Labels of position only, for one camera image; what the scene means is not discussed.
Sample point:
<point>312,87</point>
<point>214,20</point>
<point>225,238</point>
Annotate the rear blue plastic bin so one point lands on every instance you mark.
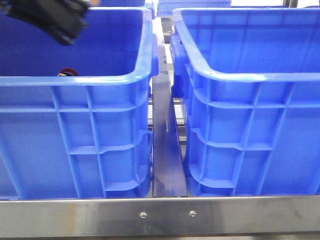
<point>165,7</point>

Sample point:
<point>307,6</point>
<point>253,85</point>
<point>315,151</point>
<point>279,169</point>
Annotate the blue plastic bin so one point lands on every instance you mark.
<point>249,81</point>
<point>165,7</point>
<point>77,137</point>

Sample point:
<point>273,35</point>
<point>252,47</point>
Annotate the metal divider bar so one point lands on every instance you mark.
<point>169,178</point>

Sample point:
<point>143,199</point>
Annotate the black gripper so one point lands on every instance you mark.
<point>63,20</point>

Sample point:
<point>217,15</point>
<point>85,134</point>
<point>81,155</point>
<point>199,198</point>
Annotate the left blue plastic bin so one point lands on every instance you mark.
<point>77,137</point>

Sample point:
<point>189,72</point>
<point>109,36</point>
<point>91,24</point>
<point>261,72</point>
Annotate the red mushroom push button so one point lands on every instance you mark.
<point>68,72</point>

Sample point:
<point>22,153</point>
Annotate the rear left blue bin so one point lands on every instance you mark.
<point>127,3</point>

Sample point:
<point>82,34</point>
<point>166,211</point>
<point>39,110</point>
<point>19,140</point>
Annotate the right blue plastic bin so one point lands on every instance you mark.
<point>249,81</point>

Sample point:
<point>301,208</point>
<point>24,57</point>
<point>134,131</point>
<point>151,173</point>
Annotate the stainless steel front rail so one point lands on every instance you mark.
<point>174,216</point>

